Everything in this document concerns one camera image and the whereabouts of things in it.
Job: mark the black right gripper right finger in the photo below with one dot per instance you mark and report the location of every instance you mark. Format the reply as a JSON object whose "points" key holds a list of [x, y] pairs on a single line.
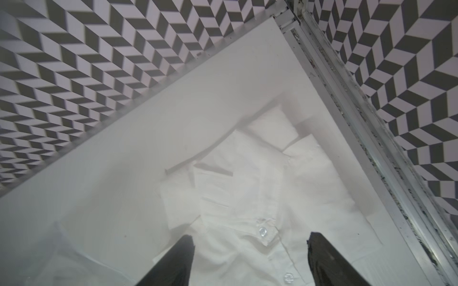
{"points": [[328, 266]]}

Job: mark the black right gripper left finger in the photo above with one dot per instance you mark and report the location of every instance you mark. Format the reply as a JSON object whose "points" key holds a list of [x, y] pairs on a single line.
{"points": [[174, 268]]}

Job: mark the white shirt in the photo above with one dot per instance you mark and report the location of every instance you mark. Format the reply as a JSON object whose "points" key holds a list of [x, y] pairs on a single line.
{"points": [[252, 202]]}

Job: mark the clear plastic vacuum bag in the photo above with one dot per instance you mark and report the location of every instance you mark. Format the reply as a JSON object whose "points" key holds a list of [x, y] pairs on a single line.
{"points": [[54, 261]]}

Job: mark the aluminium frame right floor rail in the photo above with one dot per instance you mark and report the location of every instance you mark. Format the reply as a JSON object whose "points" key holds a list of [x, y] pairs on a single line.
{"points": [[430, 241]]}

